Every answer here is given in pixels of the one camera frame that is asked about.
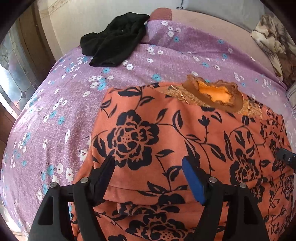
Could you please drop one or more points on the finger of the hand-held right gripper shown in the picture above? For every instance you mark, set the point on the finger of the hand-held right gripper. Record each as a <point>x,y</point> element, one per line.
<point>288,158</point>

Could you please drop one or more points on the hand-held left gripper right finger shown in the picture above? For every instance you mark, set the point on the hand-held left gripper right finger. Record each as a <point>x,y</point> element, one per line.
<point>192,179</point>

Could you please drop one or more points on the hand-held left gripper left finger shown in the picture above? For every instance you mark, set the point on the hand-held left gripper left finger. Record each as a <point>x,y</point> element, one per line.
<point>104,177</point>

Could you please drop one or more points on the orange black floral garment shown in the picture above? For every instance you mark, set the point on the orange black floral garment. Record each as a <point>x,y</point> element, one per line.
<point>161,143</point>

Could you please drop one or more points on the striped floral pillow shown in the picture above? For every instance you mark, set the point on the striped floral pillow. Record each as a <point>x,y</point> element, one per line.
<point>291,95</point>

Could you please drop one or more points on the purple floral bedsheet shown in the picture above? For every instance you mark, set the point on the purple floral bedsheet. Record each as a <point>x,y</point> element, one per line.
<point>69,104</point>

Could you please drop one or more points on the beige floral blanket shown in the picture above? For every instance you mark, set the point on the beige floral blanket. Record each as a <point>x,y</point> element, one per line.
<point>270,39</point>

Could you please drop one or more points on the wooden stained glass door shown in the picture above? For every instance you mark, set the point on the wooden stained glass door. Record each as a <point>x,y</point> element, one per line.
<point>13,69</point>

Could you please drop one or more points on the pink brown mattress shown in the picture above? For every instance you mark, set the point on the pink brown mattress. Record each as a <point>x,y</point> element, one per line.
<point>196,20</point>

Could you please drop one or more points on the grey pillow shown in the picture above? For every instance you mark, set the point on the grey pillow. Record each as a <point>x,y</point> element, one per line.
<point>219,11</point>

